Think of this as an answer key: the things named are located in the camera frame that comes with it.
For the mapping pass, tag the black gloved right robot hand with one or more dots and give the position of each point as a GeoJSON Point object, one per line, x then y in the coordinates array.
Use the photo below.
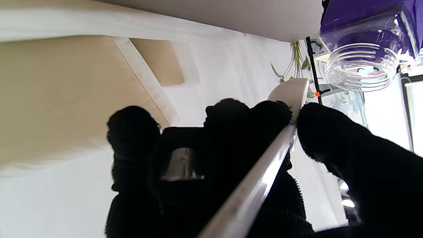
{"type": "Point", "coordinates": [224, 148]}

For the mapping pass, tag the white plastic measuring spoon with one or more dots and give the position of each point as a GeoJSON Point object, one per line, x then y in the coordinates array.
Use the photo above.
{"type": "Point", "coordinates": [257, 188]}

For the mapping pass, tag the purple square coffee jar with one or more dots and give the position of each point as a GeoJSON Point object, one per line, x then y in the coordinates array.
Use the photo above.
{"type": "Point", "coordinates": [357, 26]}

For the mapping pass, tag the broad leaf green houseplant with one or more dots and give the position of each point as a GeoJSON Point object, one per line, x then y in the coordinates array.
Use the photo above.
{"type": "Point", "coordinates": [297, 62]}

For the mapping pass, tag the beige sofa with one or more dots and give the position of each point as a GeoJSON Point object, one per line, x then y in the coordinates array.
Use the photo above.
{"type": "Point", "coordinates": [66, 99]}

